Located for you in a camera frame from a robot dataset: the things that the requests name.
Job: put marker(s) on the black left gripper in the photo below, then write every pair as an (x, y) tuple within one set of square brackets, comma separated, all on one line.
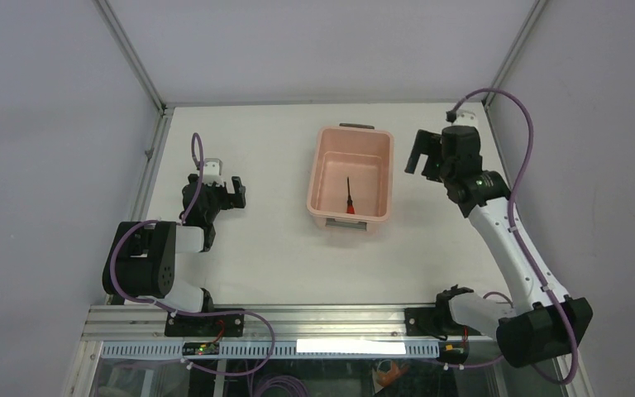
[(236, 200)]

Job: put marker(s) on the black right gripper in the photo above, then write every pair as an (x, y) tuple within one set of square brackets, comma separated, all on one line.
[(429, 144)]

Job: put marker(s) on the red handled screwdriver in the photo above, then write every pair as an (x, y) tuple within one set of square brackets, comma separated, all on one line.
[(349, 202)]

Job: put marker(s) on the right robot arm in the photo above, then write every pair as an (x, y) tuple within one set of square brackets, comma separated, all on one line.
[(542, 320)]

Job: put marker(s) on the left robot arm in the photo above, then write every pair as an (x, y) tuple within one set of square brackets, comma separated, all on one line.
[(141, 263)]

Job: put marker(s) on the pink plastic bin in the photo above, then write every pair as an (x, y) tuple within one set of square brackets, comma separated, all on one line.
[(365, 155)]

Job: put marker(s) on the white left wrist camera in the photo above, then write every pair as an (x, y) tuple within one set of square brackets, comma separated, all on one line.
[(212, 166)]

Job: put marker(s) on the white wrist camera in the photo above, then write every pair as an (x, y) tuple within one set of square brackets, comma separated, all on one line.
[(462, 118), (212, 166)]

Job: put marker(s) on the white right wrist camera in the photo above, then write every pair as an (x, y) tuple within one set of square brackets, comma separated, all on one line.
[(462, 118)]

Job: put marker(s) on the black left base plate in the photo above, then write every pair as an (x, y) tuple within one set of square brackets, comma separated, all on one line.
[(226, 323)]

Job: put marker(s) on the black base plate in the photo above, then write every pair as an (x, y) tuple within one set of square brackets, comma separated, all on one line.
[(226, 323), (433, 322)]

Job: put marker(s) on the aluminium front rail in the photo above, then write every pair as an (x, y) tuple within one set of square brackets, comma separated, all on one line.
[(133, 323)]

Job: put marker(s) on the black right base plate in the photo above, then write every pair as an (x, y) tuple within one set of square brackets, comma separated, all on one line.
[(433, 322)]

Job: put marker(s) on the grey slotted cable duct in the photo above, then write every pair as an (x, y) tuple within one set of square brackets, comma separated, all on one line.
[(299, 349)]

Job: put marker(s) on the aluminium right frame post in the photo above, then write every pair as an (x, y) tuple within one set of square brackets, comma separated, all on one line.
[(520, 40)]

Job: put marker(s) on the aluminium frame post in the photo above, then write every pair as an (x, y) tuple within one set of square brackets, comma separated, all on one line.
[(520, 40), (128, 51)]

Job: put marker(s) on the aluminium left frame post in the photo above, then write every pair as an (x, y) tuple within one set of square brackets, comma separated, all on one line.
[(128, 51)]

